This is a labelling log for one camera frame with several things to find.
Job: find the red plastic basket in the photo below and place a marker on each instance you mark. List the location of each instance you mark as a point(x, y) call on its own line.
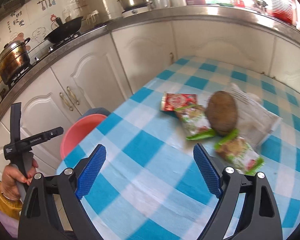
point(282, 10)

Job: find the yellow sleeve forearm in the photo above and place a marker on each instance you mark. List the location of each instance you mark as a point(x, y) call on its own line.
point(12, 208)

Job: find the blue denim stool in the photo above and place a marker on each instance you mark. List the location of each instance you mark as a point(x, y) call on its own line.
point(98, 110)

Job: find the pink plastic bucket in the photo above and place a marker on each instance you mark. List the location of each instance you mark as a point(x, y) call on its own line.
point(78, 131)

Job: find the white paper bag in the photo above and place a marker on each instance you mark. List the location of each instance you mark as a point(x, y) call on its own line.
point(255, 123)

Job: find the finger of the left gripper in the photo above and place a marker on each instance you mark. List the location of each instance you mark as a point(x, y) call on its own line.
point(41, 137)
point(15, 117)

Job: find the red snack packet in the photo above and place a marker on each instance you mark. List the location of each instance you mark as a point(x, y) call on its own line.
point(170, 102)

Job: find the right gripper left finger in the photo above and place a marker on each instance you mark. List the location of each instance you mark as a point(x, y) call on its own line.
point(91, 167)

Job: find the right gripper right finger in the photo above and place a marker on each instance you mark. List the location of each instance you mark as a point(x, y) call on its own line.
point(210, 173)

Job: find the brass cooking pot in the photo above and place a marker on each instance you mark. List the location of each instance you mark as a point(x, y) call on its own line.
point(13, 60)

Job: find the green pea cookie packet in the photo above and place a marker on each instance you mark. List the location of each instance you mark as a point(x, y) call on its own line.
point(195, 123)

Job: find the person's left hand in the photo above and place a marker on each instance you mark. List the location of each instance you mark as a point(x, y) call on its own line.
point(11, 175)

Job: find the black wok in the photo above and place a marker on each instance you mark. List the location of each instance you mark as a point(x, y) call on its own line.
point(64, 30)

